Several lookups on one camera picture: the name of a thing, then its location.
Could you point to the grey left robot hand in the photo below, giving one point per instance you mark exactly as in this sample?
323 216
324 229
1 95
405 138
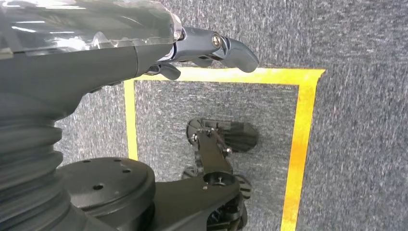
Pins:
79 57

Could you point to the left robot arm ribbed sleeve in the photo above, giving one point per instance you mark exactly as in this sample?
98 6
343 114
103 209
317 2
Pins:
28 172

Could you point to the yellow floor tape square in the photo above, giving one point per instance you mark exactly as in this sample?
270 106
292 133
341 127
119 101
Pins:
302 127

